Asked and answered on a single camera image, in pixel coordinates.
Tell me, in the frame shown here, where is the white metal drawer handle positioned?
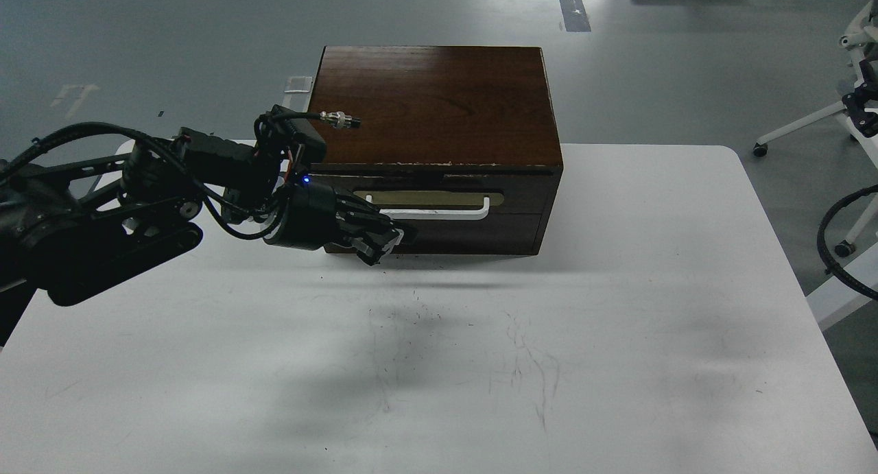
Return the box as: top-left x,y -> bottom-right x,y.
379,195 -> 491,221

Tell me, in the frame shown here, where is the grey floor tape strip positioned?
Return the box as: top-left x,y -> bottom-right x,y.
558,0 -> 592,33

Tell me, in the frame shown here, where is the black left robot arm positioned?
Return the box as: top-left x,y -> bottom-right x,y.
1,105 -> 416,309

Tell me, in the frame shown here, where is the white stand leg with casters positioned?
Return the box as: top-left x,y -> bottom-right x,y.
747,0 -> 876,279

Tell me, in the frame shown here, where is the dark brown wooden cabinet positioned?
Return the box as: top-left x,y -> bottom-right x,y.
302,45 -> 565,257

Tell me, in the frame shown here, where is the wooden drawer with brown front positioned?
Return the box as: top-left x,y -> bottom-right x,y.
320,174 -> 560,255

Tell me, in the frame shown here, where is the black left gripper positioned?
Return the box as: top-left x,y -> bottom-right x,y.
263,183 -> 419,265

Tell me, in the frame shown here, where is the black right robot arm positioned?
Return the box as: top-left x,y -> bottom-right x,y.
842,58 -> 877,139

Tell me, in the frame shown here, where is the black corrugated right cable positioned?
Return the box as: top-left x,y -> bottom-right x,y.
816,185 -> 878,302

